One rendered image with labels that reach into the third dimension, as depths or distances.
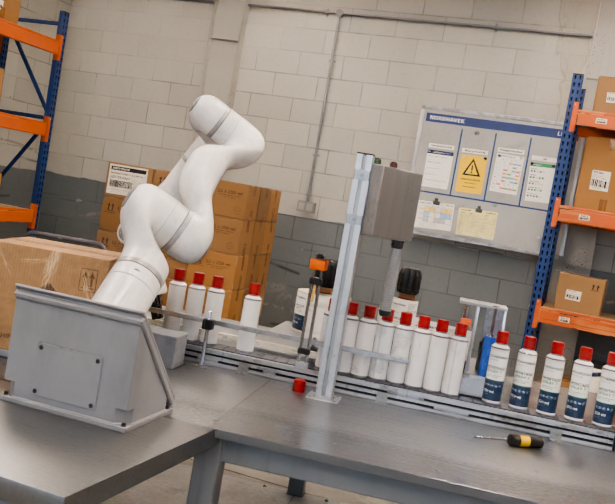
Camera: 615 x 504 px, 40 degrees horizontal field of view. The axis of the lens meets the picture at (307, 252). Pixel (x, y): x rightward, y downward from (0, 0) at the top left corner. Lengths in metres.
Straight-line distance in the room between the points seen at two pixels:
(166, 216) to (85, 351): 0.41
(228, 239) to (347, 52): 2.20
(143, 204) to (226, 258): 3.88
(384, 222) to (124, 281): 0.73
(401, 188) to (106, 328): 0.93
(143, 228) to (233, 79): 5.59
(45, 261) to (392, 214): 0.91
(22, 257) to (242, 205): 3.72
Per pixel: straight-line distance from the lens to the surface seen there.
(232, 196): 5.84
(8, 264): 2.23
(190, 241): 2.02
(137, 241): 1.96
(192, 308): 2.50
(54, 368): 1.81
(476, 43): 7.02
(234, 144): 2.26
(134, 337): 1.71
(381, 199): 2.22
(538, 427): 2.39
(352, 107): 7.15
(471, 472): 1.91
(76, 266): 2.17
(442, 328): 2.38
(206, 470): 1.93
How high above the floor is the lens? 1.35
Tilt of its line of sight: 3 degrees down
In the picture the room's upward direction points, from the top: 10 degrees clockwise
